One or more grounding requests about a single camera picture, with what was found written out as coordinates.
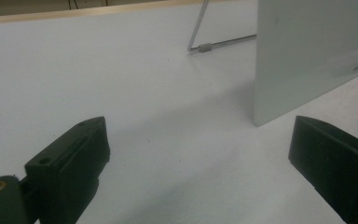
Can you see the wooden table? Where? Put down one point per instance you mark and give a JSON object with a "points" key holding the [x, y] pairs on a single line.
{"points": [[74, 12]]}

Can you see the white table cover sheet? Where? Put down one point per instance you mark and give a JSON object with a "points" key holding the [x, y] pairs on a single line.
{"points": [[121, 77]]}

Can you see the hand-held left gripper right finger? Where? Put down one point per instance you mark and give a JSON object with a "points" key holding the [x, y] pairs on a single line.
{"points": [[335, 161]]}

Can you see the pale green glass board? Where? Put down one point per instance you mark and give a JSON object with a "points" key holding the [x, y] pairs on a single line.
{"points": [[307, 56]]}

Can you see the metal board stand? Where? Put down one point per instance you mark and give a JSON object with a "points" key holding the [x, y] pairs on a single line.
{"points": [[205, 47]]}

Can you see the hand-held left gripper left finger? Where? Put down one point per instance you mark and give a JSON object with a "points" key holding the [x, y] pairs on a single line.
{"points": [[65, 168]]}

